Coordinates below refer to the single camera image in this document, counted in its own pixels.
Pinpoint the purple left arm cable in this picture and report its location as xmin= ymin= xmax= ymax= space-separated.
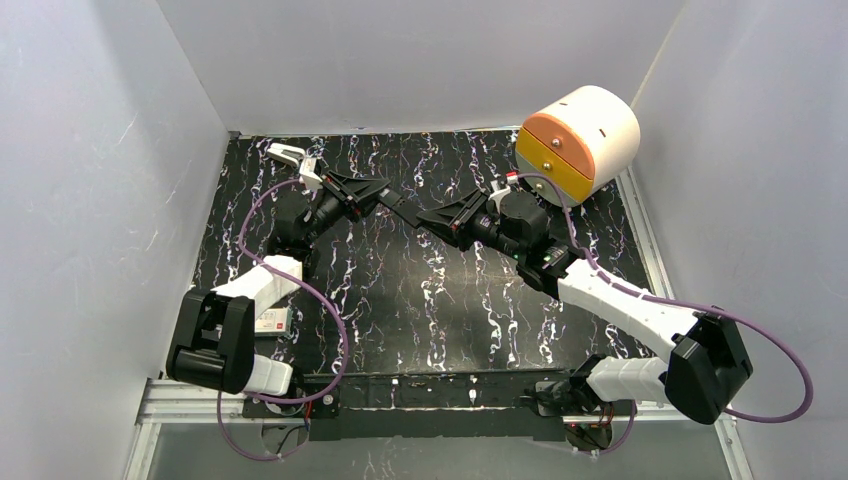
xmin=215 ymin=178 xmax=351 ymax=463

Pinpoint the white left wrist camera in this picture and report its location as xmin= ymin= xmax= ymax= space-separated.
xmin=298 ymin=157 xmax=323 ymax=192

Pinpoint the round orange drawer cabinet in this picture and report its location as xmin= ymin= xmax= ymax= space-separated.
xmin=515 ymin=85 xmax=641 ymax=207

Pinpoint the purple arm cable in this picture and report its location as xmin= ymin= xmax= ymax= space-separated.
xmin=513 ymin=172 xmax=815 ymax=456
xmin=215 ymin=178 xmax=351 ymax=463

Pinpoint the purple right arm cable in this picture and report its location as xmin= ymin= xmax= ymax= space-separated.
xmin=513 ymin=172 xmax=815 ymax=456

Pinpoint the white battery box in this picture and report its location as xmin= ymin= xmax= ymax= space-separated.
xmin=254 ymin=307 xmax=292 ymax=338

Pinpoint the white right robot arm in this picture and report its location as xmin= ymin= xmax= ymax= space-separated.
xmin=416 ymin=191 xmax=753 ymax=424

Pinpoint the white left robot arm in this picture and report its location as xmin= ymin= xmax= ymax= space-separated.
xmin=166 ymin=172 xmax=389 ymax=405

